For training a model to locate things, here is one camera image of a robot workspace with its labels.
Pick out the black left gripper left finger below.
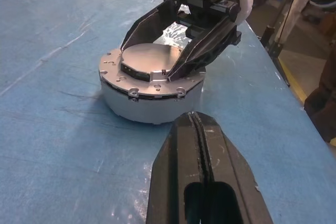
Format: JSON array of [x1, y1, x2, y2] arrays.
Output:
[[145, 112, 208, 224]]

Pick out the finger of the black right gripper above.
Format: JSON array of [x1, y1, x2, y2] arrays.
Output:
[[120, 0, 182, 51], [166, 16, 243, 83]]

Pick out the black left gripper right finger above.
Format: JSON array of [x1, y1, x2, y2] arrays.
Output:
[[195, 111, 274, 224]]

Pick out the silver round metal motor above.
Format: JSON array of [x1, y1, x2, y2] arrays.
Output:
[[99, 42, 207, 103]]

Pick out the silver motor housing copper coils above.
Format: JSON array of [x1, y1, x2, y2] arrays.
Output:
[[99, 69, 205, 124]]

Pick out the black metal frame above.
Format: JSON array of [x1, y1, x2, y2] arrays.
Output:
[[259, 0, 302, 88]]

